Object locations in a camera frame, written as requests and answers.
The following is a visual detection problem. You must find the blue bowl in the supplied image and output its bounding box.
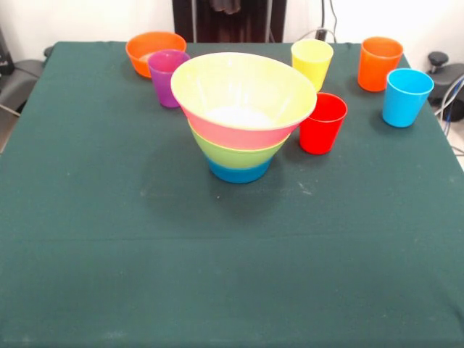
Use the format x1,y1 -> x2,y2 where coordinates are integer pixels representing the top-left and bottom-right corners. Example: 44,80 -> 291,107
204,154 -> 275,184

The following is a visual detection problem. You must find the green bowl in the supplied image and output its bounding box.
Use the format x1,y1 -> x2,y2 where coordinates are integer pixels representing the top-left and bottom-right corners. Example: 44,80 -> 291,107
188,125 -> 287,170

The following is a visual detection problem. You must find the large pink bowl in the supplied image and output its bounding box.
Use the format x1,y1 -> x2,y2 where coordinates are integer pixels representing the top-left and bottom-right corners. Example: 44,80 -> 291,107
181,104 -> 302,152

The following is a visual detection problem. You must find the large orange bowl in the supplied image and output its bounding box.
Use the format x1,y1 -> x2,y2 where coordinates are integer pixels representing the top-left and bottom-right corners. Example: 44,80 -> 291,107
170,51 -> 318,131

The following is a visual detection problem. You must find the purple cup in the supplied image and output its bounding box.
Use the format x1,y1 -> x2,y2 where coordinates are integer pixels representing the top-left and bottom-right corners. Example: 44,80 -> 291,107
147,49 -> 191,109

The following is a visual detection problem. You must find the yellow cup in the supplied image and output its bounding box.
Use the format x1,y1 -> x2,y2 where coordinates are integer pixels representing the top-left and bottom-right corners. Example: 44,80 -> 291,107
291,38 -> 334,94

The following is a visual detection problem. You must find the red cup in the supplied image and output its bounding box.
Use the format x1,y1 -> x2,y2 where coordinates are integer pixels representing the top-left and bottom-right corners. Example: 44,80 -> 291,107
299,92 -> 349,156

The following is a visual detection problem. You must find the dark green table cloth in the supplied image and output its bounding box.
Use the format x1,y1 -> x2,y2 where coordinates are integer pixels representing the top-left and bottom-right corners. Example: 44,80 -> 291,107
0,40 -> 464,348

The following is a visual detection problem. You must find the small dark orange bowl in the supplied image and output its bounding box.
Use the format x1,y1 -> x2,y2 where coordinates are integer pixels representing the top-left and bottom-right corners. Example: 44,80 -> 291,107
125,30 -> 188,79

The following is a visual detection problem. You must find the orange cup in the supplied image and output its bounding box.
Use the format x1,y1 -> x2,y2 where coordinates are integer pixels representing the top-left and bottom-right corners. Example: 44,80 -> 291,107
357,36 -> 405,93

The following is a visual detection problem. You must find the blue cup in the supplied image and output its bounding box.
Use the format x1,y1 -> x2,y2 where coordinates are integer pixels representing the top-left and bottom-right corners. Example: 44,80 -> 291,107
381,68 -> 435,128

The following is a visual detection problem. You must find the black round base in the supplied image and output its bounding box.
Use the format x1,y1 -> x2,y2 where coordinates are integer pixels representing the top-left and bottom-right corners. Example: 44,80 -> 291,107
429,63 -> 464,123
0,59 -> 44,106

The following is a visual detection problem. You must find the black equipment box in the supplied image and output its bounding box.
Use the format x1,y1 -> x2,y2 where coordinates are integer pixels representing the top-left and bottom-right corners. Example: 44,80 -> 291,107
0,25 -> 15,73

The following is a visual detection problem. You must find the black hanging cable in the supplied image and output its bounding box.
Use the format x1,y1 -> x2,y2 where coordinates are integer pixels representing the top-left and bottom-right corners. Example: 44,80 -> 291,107
328,0 -> 340,43

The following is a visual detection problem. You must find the white cable bundle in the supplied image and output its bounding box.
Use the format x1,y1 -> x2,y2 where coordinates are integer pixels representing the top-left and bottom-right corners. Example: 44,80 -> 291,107
434,74 -> 464,124

